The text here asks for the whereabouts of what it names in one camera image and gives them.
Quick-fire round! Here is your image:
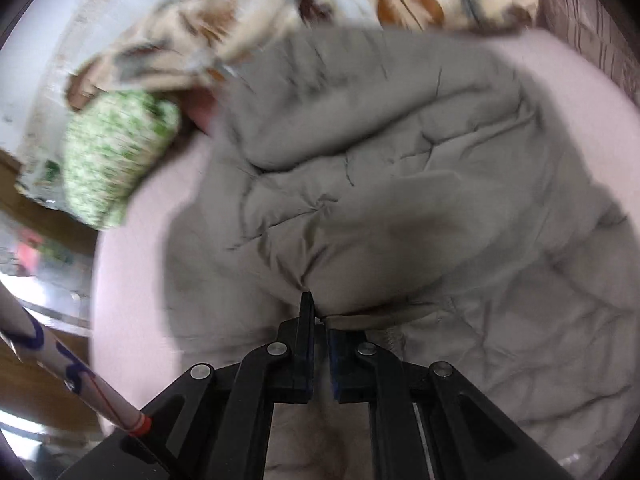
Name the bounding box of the white rod with blue markings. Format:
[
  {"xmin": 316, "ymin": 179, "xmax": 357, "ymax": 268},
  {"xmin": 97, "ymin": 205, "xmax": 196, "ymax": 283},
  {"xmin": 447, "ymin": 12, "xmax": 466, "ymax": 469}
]
[{"xmin": 1, "ymin": 286, "xmax": 152, "ymax": 437}]

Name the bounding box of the brown pillow under blanket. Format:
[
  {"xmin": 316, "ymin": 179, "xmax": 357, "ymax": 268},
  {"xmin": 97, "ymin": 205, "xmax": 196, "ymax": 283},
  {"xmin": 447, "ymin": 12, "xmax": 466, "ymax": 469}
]
[{"xmin": 182, "ymin": 88, "xmax": 217, "ymax": 136}]

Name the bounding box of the green checkered pillow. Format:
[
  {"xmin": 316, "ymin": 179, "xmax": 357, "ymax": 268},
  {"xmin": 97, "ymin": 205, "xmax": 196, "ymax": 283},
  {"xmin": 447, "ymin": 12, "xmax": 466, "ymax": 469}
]
[{"xmin": 62, "ymin": 90, "xmax": 182, "ymax": 231}]

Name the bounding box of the stained glass wooden door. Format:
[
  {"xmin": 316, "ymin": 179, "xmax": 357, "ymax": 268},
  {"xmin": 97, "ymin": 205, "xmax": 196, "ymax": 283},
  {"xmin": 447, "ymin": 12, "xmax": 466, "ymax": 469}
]
[{"xmin": 1, "ymin": 154, "xmax": 102, "ymax": 479}]

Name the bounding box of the striped upholstered bed side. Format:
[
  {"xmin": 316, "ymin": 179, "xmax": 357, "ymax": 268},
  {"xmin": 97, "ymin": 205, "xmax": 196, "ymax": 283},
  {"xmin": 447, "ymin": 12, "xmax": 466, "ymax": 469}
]
[{"xmin": 538, "ymin": 0, "xmax": 639, "ymax": 103}]

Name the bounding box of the floral leaf pattern blanket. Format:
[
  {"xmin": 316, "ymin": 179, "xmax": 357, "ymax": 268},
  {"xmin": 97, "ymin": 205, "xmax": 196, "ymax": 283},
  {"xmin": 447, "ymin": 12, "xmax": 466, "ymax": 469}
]
[{"xmin": 66, "ymin": 0, "xmax": 539, "ymax": 112}]

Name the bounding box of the olive green puffer jacket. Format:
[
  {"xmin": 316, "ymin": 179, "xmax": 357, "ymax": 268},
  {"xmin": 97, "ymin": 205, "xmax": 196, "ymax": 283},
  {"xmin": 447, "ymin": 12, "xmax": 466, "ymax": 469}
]
[{"xmin": 162, "ymin": 24, "xmax": 640, "ymax": 480}]

